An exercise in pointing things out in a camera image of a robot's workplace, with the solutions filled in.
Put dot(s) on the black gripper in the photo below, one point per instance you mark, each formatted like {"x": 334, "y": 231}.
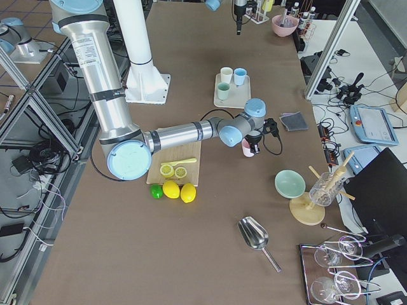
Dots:
{"x": 238, "y": 13}
{"x": 253, "y": 139}

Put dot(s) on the pink plastic cup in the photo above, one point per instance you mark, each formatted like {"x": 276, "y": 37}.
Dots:
{"x": 246, "y": 149}

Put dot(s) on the light blue plastic cup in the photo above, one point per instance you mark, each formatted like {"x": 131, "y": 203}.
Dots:
{"x": 239, "y": 75}

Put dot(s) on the cream white plastic cup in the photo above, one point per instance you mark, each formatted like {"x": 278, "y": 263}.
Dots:
{"x": 226, "y": 74}

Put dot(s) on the mint green plastic cup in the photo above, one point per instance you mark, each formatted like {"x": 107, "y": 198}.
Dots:
{"x": 223, "y": 90}

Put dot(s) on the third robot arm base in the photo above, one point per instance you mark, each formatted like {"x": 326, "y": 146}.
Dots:
{"x": 19, "y": 44}

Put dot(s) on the cream rectangular serving tray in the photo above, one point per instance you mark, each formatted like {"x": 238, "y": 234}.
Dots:
{"x": 238, "y": 95}

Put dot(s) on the black glass holder tray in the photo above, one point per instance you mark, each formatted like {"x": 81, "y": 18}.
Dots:
{"x": 312, "y": 271}

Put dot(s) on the metal ice scoop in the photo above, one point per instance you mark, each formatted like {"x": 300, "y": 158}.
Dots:
{"x": 283, "y": 18}

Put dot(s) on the green plastic bowl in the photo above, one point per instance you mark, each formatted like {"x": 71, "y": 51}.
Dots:
{"x": 289, "y": 184}

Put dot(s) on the grey folded cloth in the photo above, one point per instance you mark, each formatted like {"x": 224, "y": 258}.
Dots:
{"x": 293, "y": 121}

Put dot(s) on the pink bowl with ice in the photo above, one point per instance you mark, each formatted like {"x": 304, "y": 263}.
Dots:
{"x": 289, "y": 26}

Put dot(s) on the bamboo cutting board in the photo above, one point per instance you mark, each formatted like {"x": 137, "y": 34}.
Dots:
{"x": 173, "y": 154}

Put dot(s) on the bottle rack with bottles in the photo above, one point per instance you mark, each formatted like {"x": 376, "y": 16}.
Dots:
{"x": 304, "y": 12}

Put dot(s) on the wooden cup drying rack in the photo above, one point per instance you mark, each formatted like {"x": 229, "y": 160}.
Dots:
{"x": 309, "y": 213}

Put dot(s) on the black power strip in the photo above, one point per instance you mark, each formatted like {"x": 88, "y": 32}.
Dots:
{"x": 331, "y": 148}

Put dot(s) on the upper lemon slice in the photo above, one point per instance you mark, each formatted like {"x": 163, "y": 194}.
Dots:
{"x": 180, "y": 172}

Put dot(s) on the lemon slice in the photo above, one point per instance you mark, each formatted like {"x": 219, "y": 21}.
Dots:
{"x": 167, "y": 170}
{"x": 180, "y": 172}

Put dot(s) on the clear glass tumbler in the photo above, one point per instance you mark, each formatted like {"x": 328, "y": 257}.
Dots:
{"x": 324, "y": 192}

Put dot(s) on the whole yellow lemon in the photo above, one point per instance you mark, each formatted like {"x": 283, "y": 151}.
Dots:
{"x": 188, "y": 193}
{"x": 171, "y": 189}

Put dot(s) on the large metal serving scoop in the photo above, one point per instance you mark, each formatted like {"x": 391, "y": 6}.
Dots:
{"x": 256, "y": 237}

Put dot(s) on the yellow plastic knife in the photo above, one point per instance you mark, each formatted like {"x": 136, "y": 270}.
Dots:
{"x": 178, "y": 162}

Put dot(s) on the lower lemon slice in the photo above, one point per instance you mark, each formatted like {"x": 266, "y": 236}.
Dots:
{"x": 167, "y": 170}

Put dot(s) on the green lime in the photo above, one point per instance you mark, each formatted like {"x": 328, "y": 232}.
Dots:
{"x": 156, "y": 191}

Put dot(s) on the blue teach pendant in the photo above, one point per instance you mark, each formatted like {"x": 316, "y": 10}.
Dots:
{"x": 372, "y": 125}
{"x": 363, "y": 155}

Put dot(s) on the wine glass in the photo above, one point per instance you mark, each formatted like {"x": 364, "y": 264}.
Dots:
{"x": 347, "y": 285}
{"x": 324, "y": 290}
{"x": 350, "y": 247}
{"x": 326, "y": 257}

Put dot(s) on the black monitor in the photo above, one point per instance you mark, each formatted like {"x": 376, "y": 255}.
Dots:
{"x": 380, "y": 195}

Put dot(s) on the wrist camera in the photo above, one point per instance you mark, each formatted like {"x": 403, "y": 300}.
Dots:
{"x": 270, "y": 126}

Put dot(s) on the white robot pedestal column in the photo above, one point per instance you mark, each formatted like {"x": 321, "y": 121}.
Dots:
{"x": 133, "y": 27}

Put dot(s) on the aluminium frame pillar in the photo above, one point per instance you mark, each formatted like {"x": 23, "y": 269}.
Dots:
{"x": 344, "y": 18}

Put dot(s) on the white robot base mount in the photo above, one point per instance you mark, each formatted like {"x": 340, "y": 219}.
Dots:
{"x": 146, "y": 85}

